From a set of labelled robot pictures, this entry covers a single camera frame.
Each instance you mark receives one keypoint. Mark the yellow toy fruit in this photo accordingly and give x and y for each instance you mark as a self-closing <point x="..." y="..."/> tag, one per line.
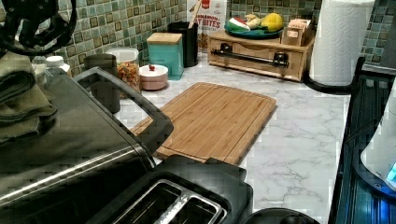
<point x="272" y="22"/>

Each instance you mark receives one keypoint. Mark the toy watermelon slice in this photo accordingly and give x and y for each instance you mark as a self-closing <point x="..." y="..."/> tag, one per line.
<point x="237" y="24"/>

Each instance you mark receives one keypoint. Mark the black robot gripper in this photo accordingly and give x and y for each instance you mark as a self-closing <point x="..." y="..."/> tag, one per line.
<point x="36" y="27"/>

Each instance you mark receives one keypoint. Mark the black drawer handle bar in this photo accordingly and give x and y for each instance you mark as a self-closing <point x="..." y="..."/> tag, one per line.
<point x="280" y="59"/>

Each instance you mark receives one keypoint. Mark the teal canister with bamboo lid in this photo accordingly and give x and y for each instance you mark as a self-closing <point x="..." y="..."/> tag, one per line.
<point x="166" y="49"/>

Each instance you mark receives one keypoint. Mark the black utensil holder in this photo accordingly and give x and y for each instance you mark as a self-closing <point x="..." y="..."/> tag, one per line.
<point x="189" y="41"/>

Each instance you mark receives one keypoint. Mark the olive green towel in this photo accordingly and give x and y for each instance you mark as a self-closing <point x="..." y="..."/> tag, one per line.
<point x="24" y="105"/>

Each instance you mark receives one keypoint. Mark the wooden drawer stand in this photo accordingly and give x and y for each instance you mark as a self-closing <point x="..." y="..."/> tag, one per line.
<point x="299" y="57"/>

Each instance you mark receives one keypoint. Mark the pink bowl with white lid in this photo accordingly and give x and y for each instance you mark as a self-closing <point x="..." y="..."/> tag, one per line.
<point x="153" y="77"/>

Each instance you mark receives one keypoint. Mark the cereal box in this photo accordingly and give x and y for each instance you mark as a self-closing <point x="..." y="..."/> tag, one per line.
<point x="210" y="18"/>

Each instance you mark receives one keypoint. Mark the white paper towel roll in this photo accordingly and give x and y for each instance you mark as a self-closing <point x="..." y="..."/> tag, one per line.
<point x="342" y="25"/>

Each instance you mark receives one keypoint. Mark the wooden spoon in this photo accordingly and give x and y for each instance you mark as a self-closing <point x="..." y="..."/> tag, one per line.
<point x="195" y="10"/>

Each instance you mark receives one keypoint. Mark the teal plate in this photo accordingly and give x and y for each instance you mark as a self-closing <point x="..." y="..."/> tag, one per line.
<point x="253" y="34"/>

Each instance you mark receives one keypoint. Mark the wooden box of packets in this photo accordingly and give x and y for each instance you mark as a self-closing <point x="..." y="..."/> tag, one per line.
<point x="297" y="32"/>

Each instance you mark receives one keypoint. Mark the dark grey cup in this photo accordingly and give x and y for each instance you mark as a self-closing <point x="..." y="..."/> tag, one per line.
<point x="103" y="91"/>

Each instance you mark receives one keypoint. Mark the black slot toaster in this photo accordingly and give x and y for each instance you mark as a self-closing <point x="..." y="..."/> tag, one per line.
<point x="182" y="191"/>

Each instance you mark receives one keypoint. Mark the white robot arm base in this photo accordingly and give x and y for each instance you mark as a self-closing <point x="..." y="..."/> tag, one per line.
<point x="375" y="160"/>

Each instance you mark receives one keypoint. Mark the black paper towel holder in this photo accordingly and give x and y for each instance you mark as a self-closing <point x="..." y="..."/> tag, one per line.
<point x="337" y="87"/>

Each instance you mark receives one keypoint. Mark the clear jar of colourful cereal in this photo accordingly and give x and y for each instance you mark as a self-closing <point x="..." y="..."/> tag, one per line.
<point x="127" y="66"/>

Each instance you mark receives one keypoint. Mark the large bamboo cutting board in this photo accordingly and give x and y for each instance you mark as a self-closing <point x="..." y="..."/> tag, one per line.
<point x="214" y="121"/>

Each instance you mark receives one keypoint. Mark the black round object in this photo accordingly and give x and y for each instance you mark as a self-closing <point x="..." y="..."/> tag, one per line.
<point x="279" y="215"/>

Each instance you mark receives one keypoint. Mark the beige toy food piece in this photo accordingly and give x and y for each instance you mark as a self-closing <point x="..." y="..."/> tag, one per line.
<point x="253" y="21"/>

